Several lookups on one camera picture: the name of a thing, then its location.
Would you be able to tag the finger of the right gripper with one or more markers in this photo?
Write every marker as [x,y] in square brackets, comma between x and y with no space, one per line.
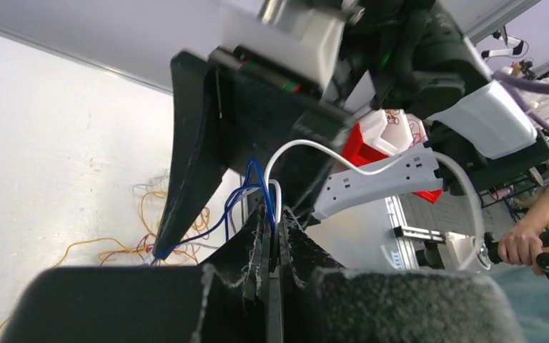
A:
[203,95]

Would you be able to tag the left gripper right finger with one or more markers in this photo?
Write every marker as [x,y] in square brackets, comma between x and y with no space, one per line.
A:
[299,254]

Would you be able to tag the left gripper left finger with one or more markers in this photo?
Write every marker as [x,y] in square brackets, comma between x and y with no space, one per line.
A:
[241,262]

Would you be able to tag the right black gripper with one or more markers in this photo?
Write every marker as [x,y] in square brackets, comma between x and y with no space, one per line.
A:
[289,69]

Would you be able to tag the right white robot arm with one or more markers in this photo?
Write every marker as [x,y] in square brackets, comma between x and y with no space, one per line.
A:
[484,132]

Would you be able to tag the person's hand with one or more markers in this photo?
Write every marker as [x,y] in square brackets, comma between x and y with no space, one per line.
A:
[521,246]

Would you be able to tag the red and white box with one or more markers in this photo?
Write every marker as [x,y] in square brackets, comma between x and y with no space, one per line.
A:
[383,133]

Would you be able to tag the white power strip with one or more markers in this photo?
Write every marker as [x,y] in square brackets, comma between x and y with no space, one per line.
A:
[346,189]

